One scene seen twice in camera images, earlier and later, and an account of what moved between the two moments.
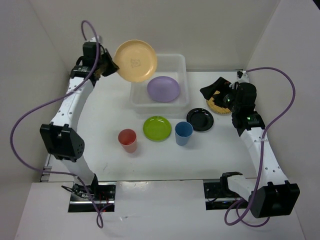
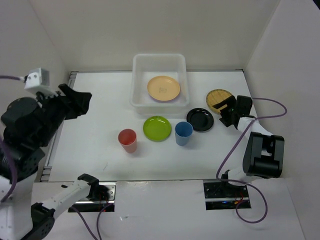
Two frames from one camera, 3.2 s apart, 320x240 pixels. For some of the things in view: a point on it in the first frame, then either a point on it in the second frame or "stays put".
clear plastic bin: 143,105 stays put
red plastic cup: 127,138 stays put
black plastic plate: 200,119 stays put
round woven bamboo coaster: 211,103 stays put
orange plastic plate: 137,60 → 163,88
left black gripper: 113,67 → 78,102
